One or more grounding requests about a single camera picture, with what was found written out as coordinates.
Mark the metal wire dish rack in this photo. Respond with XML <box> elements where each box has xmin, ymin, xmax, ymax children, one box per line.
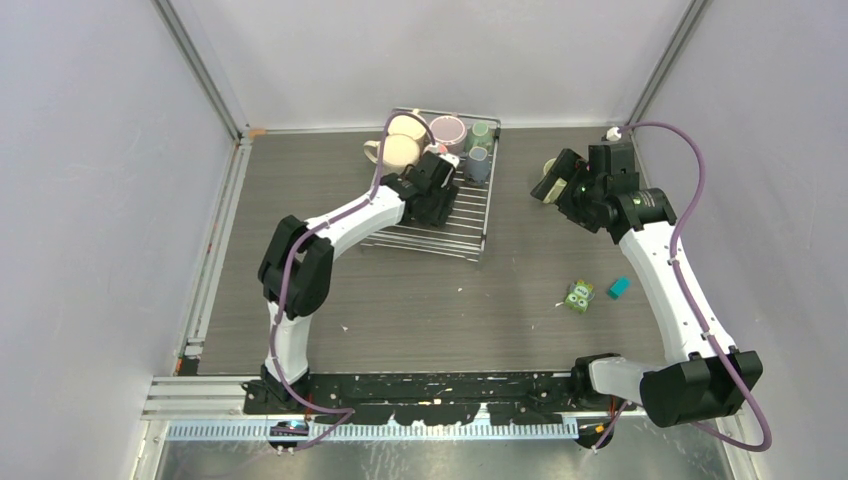
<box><xmin>362</xmin><ymin>109</ymin><xmax>502</xmax><ymax>262</ymax></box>

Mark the small blue grey cup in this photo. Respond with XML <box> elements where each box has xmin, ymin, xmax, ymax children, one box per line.
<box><xmin>463</xmin><ymin>146</ymin><xmax>491</xmax><ymax>186</ymax></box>

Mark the aluminium front rail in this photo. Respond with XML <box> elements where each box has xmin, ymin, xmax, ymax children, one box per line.
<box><xmin>141</xmin><ymin>376</ymin><xmax>596</xmax><ymax>443</ymax></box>

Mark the cream mug back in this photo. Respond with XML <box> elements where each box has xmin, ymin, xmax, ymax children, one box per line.
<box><xmin>388</xmin><ymin>109</ymin><xmax>428</xmax><ymax>144</ymax></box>

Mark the light green mug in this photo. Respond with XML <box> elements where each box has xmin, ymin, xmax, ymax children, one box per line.
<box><xmin>542</xmin><ymin>158</ymin><xmax>558</xmax><ymax>180</ymax></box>

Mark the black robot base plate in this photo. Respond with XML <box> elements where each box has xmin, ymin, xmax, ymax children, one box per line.
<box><xmin>241</xmin><ymin>371</ymin><xmax>622</xmax><ymax>426</ymax></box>

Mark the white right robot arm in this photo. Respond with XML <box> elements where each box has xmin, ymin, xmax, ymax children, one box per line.
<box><xmin>531</xmin><ymin>142</ymin><xmax>763</xmax><ymax>427</ymax></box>

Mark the cream mug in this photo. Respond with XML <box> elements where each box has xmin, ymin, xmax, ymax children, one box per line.
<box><xmin>388</xmin><ymin>109</ymin><xmax>428</xmax><ymax>144</ymax></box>
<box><xmin>363</xmin><ymin>134</ymin><xmax>422</xmax><ymax>175</ymax></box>

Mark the teal toy block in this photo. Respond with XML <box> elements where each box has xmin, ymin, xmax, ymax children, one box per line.
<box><xmin>607</xmin><ymin>277</ymin><xmax>631</xmax><ymax>300</ymax></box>

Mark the cream mug front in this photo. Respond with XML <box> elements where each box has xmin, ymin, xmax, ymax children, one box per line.
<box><xmin>363</xmin><ymin>134</ymin><xmax>422</xmax><ymax>175</ymax></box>

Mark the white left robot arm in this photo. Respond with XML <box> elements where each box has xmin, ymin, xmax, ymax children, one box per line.
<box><xmin>258</xmin><ymin>152</ymin><xmax>460</xmax><ymax>414</ymax></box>

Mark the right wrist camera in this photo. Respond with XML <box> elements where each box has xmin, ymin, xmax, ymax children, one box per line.
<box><xmin>603</xmin><ymin>127</ymin><xmax>623</xmax><ymax>142</ymax></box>

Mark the small sage green cup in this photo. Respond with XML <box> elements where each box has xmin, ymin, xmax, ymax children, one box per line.
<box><xmin>465</xmin><ymin>121</ymin><xmax>496</xmax><ymax>152</ymax></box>

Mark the mauve pink mug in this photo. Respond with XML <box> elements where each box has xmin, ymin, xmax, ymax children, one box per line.
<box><xmin>429</xmin><ymin>115</ymin><xmax>468</xmax><ymax>156</ymax></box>

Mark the green toy monster block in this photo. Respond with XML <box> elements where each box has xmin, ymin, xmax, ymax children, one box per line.
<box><xmin>564</xmin><ymin>280</ymin><xmax>594</xmax><ymax>313</ymax></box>

